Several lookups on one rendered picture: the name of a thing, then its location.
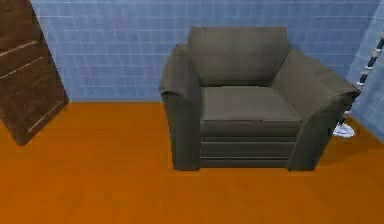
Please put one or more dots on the dark grey armchair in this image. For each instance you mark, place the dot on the dark grey armchair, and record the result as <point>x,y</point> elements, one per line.
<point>246,106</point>

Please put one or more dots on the dark brown wooden cabinet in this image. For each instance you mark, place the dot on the dark brown wooden cabinet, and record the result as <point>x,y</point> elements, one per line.
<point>26,83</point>

